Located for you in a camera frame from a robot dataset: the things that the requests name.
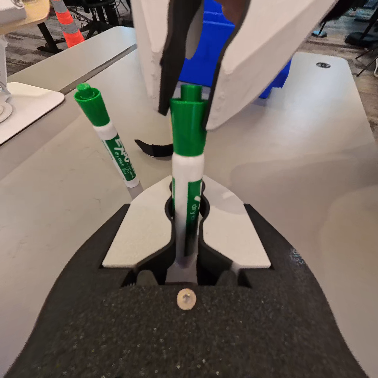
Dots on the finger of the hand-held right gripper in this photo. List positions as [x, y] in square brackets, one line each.
[147, 44]
[265, 44]

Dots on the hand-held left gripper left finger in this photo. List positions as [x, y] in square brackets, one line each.
[138, 233]

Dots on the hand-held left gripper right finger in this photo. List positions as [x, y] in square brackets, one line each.
[233, 233]

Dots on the green dry erase marker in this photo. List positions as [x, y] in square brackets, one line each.
[189, 133]
[118, 147]

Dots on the black desk grommet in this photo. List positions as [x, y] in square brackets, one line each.
[323, 65]

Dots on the grey desk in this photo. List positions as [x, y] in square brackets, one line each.
[295, 177]

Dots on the blue plastic bin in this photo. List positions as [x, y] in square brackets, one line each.
[206, 68]

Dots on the orange traffic cone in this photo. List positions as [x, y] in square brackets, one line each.
[69, 26]

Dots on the wooden white book stand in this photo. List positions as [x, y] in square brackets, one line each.
[26, 106]

